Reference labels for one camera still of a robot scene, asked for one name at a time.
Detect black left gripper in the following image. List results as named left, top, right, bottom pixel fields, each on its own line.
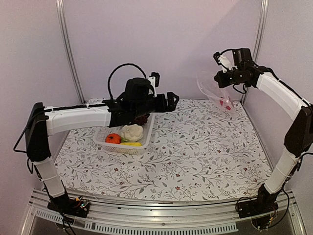
left=133, top=91, right=179, bottom=119

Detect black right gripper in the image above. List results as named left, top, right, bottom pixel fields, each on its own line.
left=215, top=67, right=248, bottom=88

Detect clear zip top bag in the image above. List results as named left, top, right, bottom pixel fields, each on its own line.
left=196, top=71, right=235, bottom=112

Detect red toy pepper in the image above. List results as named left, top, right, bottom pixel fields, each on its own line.
left=219, top=99, right=232, bottom=111

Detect white toy cauliflower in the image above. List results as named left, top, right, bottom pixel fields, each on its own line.
left=120, top=124, right=143, bottom=142

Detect white perforated plastic basket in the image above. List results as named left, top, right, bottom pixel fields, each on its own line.
left=93, top=113, right=155, bottom=155

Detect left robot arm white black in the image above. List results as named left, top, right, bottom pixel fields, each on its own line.
left=20, top=77, right=179, bottom=212

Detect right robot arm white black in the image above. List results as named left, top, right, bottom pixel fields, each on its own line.
left=214, top=65, right=313, bottom=213

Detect dark red toy grapes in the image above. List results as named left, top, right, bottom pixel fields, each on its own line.
left=134, top=116, right=148, bottom=126

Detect floral patterned table mat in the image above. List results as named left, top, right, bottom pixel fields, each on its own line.
left=55, top=100, right=271, bottom=201

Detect yellow toy corn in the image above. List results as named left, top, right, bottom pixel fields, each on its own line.
left=120, top=142, right=142, bottom=146

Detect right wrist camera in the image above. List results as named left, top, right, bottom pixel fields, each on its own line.
left=213, top=52, right=235, bottom=72

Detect right aluminium frame post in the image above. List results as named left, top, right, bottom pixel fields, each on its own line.
left=252, top=0, right=269, bottom=62

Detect aluminium frame post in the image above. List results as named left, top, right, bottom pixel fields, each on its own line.
left=55, top=0, right=85, bottom=104
left=252, top=0, right=269, bottom=62

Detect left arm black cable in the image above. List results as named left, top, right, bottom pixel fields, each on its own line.
left=107, top=63, right=147, bottom=100

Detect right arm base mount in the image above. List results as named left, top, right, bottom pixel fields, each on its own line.
left=235, top=191, right=291, bottom=231

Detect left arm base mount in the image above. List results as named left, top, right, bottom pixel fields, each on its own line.
left=47, top=194, right=90, bottom=218

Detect left aluminium frame post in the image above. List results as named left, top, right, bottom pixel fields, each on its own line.
left=55, top=0, right=85, bottom=104

